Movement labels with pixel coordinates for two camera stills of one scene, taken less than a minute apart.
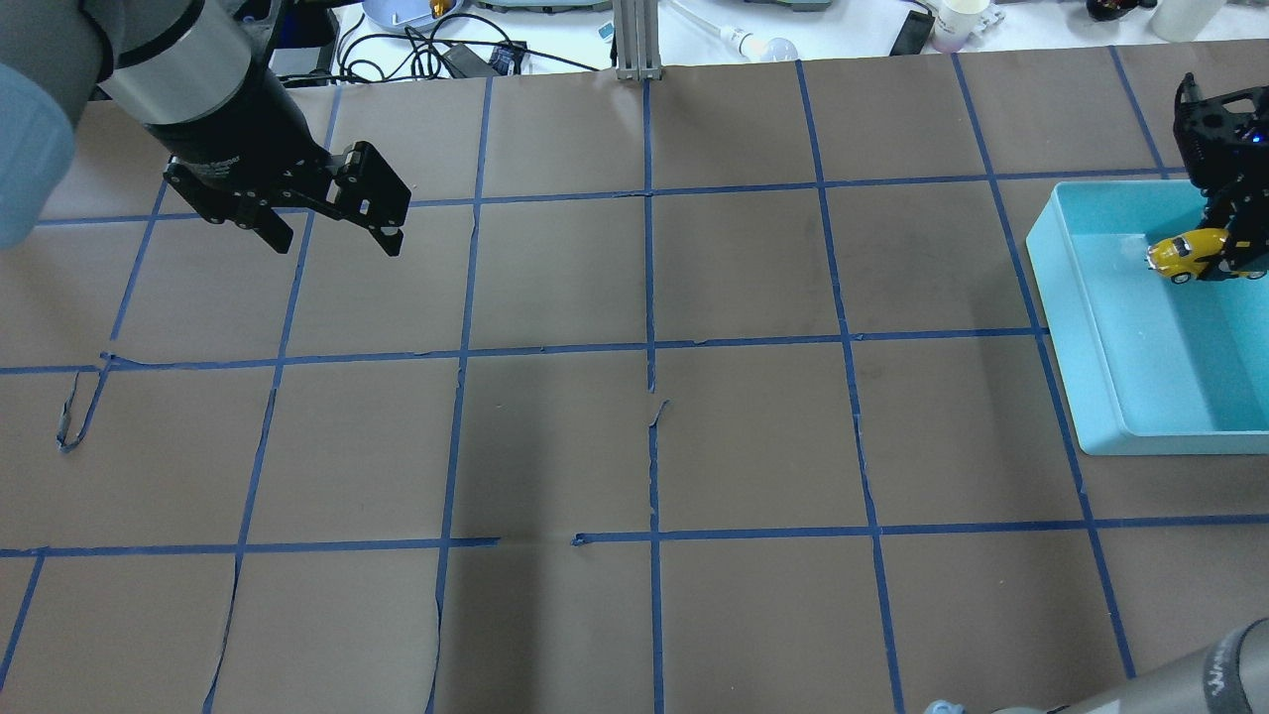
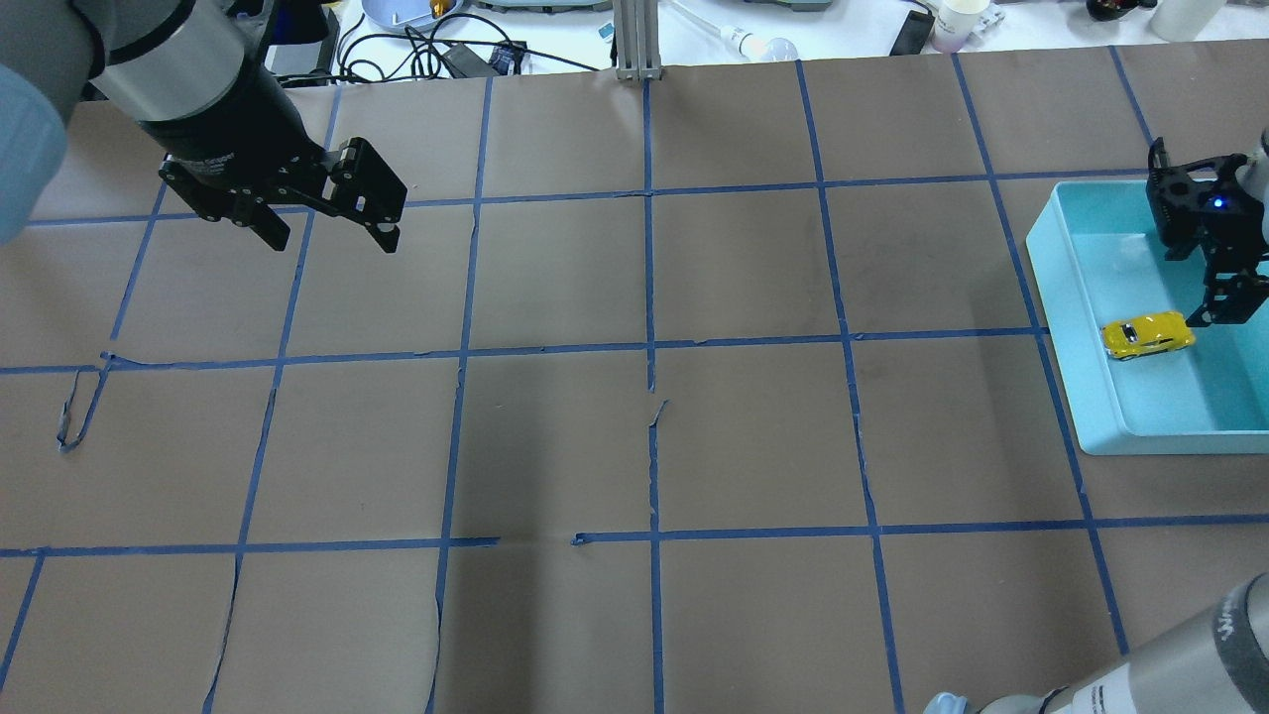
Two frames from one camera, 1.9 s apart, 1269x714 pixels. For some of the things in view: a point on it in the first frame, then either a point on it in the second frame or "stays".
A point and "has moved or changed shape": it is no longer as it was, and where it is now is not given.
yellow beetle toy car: (1179, 255) has moved or changed shape
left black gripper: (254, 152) stays
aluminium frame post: (636, 40) stays
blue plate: (398, 15) stays
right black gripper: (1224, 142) to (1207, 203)
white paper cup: (956, 22) stays
